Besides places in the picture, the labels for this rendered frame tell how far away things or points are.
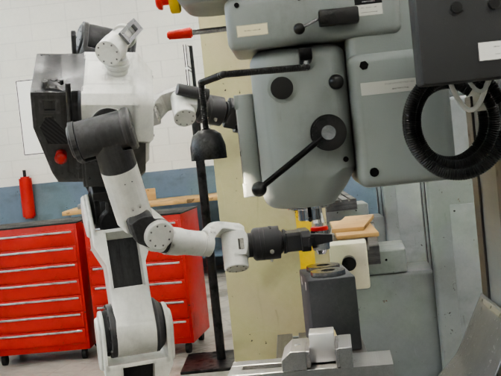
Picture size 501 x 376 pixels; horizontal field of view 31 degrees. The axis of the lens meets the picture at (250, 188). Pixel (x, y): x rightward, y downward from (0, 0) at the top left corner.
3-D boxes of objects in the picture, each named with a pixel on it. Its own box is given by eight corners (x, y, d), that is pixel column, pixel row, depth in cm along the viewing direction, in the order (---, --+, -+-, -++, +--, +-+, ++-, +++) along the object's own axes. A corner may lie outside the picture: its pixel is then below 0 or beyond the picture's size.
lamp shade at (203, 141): (188, 161, 186) (184, 130, 186) (221, 157, 188) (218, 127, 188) (196, 161, 179) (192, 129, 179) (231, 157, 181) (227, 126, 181)
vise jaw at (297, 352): (282, 371, 189) (280, 353, 189) (285, 356, 201) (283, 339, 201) (311, 369, 188) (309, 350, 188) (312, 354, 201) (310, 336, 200)
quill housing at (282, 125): (263, 213, 179) (246, 50, 177) (265, 206, 199) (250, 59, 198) (361, 204, 178) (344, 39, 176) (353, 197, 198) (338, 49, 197)
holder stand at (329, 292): (314, 354, 230) (306, 276, 228) (305, 336, 251) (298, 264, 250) (362, 349, 230) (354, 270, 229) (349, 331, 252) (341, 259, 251)
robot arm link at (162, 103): (197, 116, 269) (154, 130, 269) (193, 98, 275) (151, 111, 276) (191, 100, 264) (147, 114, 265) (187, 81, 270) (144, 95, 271)
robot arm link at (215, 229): (248, 223, 244) (204, 218, 237) (252, 255, 241) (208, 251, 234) (235, 231, 249) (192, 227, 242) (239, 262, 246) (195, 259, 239)
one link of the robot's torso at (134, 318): (103, 365, 245) (79, 206, 262) (168, 354, 249) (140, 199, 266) (106, 351, 231) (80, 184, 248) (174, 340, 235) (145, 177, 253)
